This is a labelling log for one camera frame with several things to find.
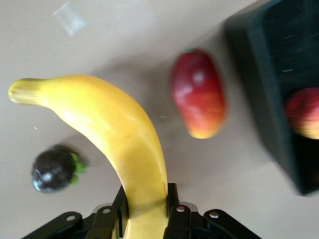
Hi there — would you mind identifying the brown table cover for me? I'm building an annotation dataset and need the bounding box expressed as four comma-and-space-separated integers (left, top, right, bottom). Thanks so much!
0, 0, 319, 239

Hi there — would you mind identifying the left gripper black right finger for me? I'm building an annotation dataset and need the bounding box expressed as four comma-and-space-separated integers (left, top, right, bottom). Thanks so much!
163, 183, 262, 239

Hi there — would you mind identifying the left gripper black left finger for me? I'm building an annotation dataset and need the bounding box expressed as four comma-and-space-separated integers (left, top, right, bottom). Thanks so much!
22, 184, 130, 239

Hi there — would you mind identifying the dark purple eggplant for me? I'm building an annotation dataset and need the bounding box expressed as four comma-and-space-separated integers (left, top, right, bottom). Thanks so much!
31, 145, 89, 194

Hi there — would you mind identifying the red yellow apple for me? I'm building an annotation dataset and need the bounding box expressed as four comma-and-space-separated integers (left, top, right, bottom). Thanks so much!
285, 87, 319, 139

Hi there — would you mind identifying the red yellow mango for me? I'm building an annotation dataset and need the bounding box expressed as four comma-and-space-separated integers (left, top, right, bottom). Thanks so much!
170, 48, 227, 139

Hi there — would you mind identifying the black plastic box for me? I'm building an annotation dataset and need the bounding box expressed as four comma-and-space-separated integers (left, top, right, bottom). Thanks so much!
223, 0, 319, 196

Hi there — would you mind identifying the clear tape piece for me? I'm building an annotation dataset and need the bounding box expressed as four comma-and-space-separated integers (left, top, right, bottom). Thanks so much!
52, 1, 87, 37

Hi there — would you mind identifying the yellow banana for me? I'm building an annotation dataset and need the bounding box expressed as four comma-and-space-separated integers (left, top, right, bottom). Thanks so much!
8, 74, 170, 239

